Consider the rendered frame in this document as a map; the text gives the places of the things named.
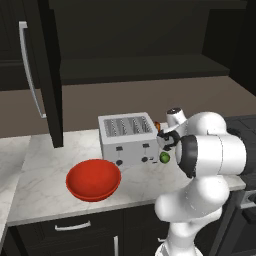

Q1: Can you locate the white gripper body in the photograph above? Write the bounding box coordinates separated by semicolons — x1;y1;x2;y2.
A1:
156;129;178;152

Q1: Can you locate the green lime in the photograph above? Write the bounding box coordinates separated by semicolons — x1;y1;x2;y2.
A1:
159;151;171;164

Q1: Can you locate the red bowl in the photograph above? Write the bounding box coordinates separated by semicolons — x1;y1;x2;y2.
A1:
65;158;122;203

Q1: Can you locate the silver four-slot toaster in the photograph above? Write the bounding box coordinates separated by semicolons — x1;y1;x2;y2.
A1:
97;111;161;169

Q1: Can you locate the black lower cupboard door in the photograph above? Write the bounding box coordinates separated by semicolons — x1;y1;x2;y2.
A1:
123;203;172;256
19;233;124;256

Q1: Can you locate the black drawer front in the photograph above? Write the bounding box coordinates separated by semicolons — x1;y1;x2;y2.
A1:
14;209;125;249

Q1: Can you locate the black open upper cupboard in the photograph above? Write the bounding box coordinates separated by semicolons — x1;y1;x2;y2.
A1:
48;0;256;86

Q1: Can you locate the open black cupboard door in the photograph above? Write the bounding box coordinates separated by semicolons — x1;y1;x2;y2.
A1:
36;0;65;149

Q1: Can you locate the silver drawer handle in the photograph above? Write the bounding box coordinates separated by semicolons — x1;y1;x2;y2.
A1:
54;220;92;232

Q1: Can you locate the long silver door handle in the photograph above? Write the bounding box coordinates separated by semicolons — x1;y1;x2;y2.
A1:
18;20;48;120

